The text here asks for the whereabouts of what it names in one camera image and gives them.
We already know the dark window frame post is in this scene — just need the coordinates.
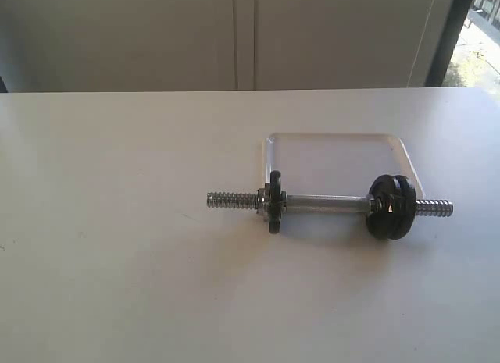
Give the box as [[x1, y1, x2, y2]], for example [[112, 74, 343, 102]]
[[424, 0, 473, 87]]

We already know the chrome threaded dumbbell bar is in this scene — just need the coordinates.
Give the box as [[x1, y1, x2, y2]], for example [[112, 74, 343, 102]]
[[206, 188, 454, 219]]

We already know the white rectangular tray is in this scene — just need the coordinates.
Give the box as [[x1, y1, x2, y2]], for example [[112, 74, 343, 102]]
[[262, 133, 425, 198]]

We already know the black weight plate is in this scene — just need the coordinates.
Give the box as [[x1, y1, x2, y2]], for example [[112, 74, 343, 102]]
[[267, 170, 284, 234], [391, 175, 416, 240], [366, 174, 408, 240]]

